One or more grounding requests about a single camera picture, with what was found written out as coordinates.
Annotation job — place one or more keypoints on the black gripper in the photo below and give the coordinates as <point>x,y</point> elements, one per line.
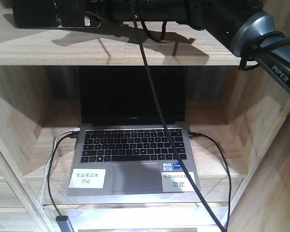
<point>187,12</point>

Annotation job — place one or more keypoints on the black smartphone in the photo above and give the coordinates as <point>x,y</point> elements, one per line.
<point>53,14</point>

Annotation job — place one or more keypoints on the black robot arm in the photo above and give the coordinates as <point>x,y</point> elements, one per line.
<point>242,26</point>

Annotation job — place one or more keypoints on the wooden desk shelf unit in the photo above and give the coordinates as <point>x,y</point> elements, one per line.
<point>250,118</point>

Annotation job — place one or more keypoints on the silver laptop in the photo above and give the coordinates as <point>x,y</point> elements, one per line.
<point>133,138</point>

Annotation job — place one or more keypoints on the grey usb hub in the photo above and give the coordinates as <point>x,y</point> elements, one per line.
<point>64,223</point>

